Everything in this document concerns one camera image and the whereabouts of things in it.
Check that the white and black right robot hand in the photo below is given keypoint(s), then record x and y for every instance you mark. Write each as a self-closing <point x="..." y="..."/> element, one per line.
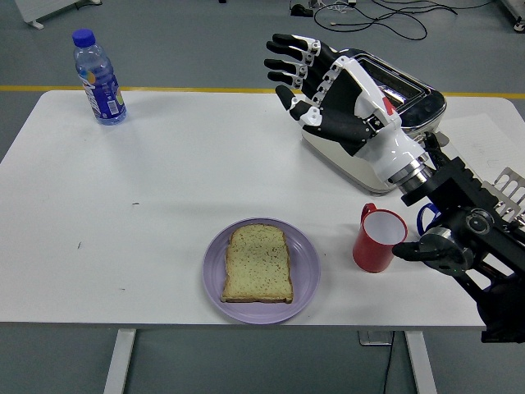
<point x="348" y="106"/>

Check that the cream and chrome toaster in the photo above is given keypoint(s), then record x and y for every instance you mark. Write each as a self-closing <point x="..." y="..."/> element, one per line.
<point x="344" y="164"/>

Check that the slice of toast bread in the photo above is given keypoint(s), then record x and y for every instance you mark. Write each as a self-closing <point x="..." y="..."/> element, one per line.
<point x="258" y="262"/>

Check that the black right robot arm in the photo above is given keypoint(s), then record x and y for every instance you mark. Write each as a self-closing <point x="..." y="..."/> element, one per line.
<point x="463" y="184"/>

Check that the lilac round plate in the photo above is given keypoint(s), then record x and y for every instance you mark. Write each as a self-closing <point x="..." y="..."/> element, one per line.
<point x="303" y="254"/>

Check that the blue mug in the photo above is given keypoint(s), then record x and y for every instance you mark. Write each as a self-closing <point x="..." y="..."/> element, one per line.
<point x="419" y="221"/>

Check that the red mug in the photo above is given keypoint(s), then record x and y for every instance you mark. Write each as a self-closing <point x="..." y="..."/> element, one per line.
<point x="371" y="254"/>

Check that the silver metal toast rack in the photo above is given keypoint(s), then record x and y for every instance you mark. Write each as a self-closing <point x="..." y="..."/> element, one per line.
<point x="512" y="184"/>

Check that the clear bottle with blue cap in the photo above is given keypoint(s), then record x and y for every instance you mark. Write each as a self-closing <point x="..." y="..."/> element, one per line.
<point x="100" y="90"/>

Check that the white table leg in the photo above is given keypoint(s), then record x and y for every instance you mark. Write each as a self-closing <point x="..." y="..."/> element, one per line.
<point x="119" y="361"/>
<point x="422" y="365"/>

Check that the yellow floor tape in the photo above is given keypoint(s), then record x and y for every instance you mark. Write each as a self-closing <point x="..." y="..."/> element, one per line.
<point x="41" y="88"/>

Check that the clear bracket under table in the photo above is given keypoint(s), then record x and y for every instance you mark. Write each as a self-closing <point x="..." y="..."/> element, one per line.
<point x="369" y="338"/>

